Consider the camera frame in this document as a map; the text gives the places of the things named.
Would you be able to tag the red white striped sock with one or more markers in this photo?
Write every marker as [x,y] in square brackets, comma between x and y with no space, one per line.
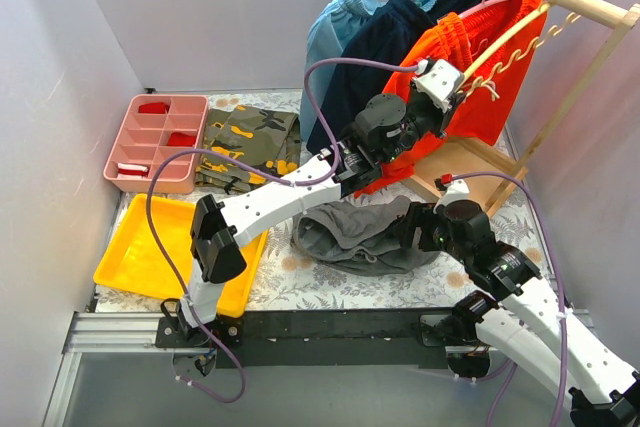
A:
[129,169]

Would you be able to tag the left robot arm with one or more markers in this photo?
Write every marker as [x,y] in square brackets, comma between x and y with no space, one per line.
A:
[387,127]

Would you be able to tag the red sock compartment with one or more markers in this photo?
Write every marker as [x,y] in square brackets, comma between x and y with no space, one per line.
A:
[155,108]
[181,139]

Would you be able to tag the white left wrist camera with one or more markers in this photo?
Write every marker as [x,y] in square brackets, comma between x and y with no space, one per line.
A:
[439,80]

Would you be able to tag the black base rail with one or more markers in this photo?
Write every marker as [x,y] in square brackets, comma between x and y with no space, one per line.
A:
[429,338]

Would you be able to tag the red sock back compartment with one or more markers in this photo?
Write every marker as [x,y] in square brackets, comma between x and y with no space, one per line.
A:
[155,108]

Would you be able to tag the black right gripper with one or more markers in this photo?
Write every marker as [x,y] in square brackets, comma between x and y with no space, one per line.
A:
[415,229]

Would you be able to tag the navy blue shorts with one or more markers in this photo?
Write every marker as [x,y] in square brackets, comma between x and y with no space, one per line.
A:
[387,37]

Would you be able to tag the yellow plastic tray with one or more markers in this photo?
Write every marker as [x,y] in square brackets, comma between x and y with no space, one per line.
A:
[133,275]

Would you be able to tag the red sock middle compartment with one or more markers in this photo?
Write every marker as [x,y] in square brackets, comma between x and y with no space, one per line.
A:
[181,139]

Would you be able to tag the wooden clothes rack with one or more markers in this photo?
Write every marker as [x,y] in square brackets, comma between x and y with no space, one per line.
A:
[460,155]

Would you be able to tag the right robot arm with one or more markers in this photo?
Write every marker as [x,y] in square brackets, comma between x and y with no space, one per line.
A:
[515,310]

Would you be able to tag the orange shorts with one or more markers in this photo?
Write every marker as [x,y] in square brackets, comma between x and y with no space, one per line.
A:
[458,41]

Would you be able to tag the camouflage shorts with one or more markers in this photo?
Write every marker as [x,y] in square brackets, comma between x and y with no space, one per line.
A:
[266,140]

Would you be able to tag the grey shorts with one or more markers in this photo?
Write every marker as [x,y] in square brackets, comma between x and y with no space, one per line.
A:
[358,240]

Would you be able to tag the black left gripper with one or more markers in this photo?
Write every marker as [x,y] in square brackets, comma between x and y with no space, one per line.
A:
[442,117]

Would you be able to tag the pink divided organizer box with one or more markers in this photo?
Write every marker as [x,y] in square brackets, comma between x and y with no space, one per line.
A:
[142,137]

